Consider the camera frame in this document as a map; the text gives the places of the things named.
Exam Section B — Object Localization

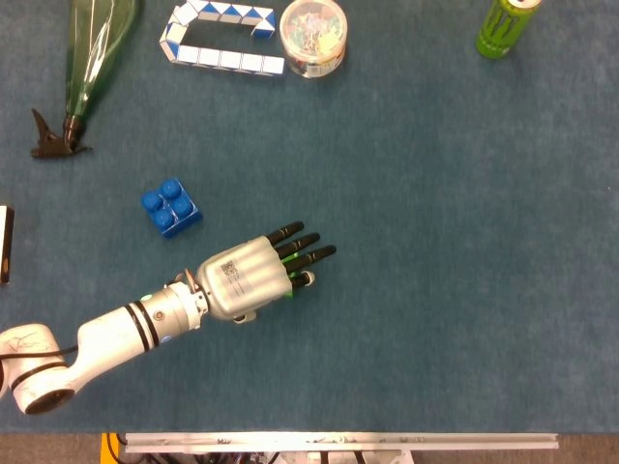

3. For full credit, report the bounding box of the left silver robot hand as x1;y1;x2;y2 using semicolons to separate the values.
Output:
195;220;338;325

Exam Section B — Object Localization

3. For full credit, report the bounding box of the green toy brick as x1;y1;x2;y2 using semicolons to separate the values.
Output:
280;251;299;300

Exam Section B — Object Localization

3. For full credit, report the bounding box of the blue toy brick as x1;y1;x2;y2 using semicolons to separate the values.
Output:
140;178;204;239

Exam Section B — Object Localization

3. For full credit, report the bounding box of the blue white snake puzzle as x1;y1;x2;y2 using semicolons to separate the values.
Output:
159;0;286;77

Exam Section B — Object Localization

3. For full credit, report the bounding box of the black plastic bottle nozzle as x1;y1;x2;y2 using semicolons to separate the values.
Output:
30;108;94;160

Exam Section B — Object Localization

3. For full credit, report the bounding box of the black white flat box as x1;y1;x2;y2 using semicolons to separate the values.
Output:
0;205;15;285

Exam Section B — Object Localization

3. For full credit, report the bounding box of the clear round tub of pins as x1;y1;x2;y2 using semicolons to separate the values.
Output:
279;0;349;79

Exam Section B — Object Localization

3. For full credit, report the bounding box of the green Monster energy can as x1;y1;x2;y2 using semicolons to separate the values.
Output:
475;0;544;61

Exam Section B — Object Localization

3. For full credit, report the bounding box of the aluminium table edge rail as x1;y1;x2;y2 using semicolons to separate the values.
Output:
123;431;560;455

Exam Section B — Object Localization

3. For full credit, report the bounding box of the yellow frame part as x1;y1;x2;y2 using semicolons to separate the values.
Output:
100;432;122;464

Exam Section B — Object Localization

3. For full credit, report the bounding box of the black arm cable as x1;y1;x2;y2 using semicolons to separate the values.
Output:
0;344;79;363

